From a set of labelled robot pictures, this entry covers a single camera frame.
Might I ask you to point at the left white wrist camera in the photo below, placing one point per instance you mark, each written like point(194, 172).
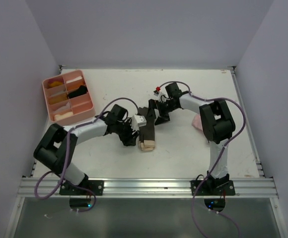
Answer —
point(138, 121)

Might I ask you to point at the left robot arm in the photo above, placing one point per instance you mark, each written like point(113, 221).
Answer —
point(55, 149)

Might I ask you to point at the yellow rolled garment in tray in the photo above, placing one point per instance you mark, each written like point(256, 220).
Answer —
point(54, 83)

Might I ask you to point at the black rolled garment in tray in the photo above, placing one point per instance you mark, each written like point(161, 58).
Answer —
point(78, 92)

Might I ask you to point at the orange rolled garment in tray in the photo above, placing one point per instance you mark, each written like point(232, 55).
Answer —
point(57, 99)

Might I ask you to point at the olive green underwear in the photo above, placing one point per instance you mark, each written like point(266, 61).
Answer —
point(146, 134)

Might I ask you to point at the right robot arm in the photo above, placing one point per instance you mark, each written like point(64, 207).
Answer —
point(217, 126)

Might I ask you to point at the cream rolled garment in tray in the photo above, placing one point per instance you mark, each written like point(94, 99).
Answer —
point(58, 117)

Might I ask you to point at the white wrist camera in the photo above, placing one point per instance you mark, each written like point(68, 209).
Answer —
point(160, 95)
point(138, 121)

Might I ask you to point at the pink underwear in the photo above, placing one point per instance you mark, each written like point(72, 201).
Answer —
point(197, 123)

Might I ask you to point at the aluminium mounting rail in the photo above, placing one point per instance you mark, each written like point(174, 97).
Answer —
point(181, 188)

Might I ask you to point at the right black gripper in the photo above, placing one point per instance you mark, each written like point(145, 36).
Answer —
point(153, 103)

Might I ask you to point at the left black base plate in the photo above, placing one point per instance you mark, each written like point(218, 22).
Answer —
point(87, 187)

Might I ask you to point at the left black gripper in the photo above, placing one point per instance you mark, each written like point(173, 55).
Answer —
point(129, 139)

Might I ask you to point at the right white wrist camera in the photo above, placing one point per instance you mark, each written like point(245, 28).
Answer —
point(160, 95)

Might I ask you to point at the pink divided organizer tray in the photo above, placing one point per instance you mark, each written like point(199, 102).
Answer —
point(81, 106)

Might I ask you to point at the white rolled garment in tray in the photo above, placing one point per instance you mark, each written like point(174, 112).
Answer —
point(74, 79)

